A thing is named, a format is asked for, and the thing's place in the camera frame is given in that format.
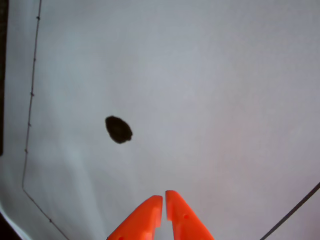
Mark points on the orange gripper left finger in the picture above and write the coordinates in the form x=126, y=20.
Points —
x=140, y=225

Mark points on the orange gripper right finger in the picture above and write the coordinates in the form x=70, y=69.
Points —
x=185, y=225

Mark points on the black marker dot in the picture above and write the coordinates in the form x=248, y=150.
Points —
x=118, y=130

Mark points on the white sheet with drawn rectangle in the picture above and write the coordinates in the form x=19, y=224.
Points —
x=200, y=100

